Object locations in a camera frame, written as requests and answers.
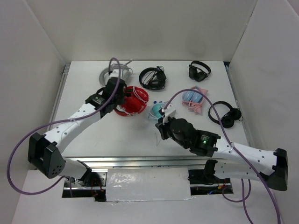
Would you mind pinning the black folded headphones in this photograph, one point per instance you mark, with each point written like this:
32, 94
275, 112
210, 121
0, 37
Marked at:
198, 71

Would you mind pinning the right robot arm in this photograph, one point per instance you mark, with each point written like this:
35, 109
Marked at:
228, 160

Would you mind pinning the aluminium front rail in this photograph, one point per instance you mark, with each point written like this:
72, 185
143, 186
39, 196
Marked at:
142, 162

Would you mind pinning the grey white headphones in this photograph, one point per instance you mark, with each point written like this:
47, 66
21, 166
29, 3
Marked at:
113, 71

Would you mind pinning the black on-ear headphones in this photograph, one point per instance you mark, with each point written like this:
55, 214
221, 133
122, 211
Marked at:
234, 114

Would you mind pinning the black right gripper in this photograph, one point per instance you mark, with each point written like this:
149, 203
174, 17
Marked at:
161, 128

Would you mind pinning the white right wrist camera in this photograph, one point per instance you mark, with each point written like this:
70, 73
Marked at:
169, 112

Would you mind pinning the pink and blue headphones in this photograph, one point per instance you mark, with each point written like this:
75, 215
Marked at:
193, 100

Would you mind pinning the silver foil covered plate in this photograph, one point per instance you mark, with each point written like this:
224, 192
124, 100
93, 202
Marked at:
147, 184

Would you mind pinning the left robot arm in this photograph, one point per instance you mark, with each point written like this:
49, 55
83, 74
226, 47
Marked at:
45, 150

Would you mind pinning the teal and white headphones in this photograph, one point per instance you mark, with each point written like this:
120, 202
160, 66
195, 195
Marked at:
154, 112

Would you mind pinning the black headphones with display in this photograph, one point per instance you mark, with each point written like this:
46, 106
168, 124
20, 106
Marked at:
157, 81

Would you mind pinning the red headphones with white cable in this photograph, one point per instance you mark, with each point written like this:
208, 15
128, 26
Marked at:
136, 100

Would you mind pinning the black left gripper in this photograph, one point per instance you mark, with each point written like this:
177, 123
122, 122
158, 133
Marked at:
122, 100

